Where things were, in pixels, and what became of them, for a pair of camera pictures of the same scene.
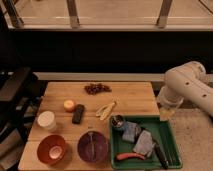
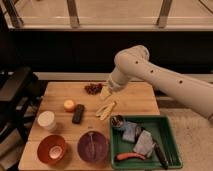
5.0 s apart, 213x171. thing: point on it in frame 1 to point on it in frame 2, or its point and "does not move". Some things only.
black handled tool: (161, 156) does not move
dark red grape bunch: (96, 88) does not move
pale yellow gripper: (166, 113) to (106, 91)
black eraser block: (78, 113) does not move
